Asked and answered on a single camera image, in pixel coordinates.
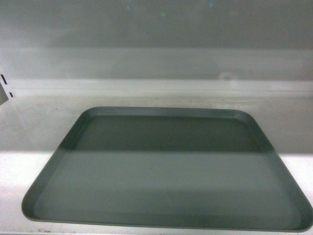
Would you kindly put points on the grey rectangular serving tray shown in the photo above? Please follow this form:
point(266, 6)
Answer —
point(168, 168)

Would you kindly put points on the white slotted shelf upright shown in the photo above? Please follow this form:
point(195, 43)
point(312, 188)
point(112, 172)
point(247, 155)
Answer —
point(6, 91)

